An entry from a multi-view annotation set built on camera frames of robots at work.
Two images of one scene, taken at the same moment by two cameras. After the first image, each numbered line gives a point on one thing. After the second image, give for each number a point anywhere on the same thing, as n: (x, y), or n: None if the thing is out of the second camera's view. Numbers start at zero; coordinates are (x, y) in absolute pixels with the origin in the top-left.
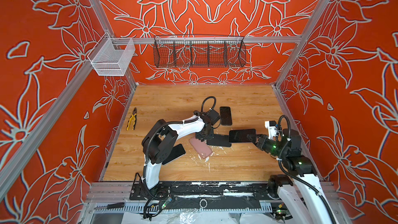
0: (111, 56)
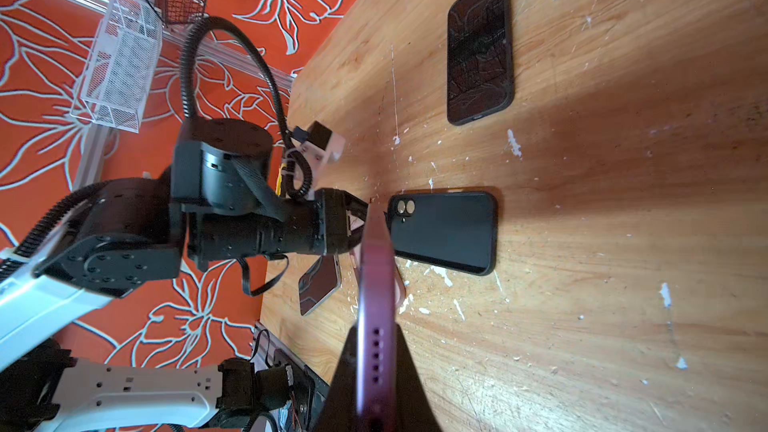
0: (122, 66)
